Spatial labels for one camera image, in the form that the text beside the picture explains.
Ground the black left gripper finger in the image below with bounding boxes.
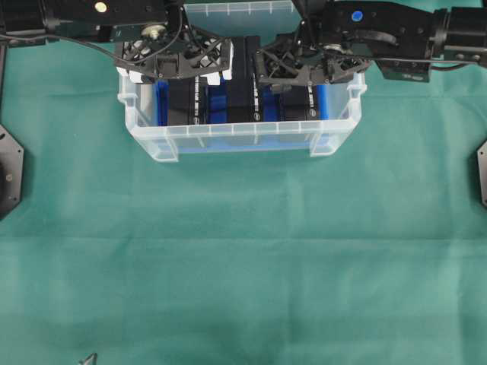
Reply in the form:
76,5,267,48
78,353,98,365

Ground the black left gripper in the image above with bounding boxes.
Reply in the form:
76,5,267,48
115,24,234,82

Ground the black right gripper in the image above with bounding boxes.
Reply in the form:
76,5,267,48
253,33,371,90

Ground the black realsense box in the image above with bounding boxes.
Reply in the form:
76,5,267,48
167,76,207,126
279,86,320,122
225,36,263,123

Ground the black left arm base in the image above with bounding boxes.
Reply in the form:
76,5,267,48
0,125,24,219

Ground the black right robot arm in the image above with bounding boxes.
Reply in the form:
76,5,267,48
254,1,486,88

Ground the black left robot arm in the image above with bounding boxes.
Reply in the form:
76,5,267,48
1,1,202,364

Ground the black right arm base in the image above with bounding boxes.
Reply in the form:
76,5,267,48
476,141,487,208

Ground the clear plastic storage case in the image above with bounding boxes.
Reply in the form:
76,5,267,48
118,1,367,163

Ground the blue foam insert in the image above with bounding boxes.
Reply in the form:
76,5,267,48
154,81,329,154

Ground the green table cloth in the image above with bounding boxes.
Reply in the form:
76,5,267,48
1,42,486,364

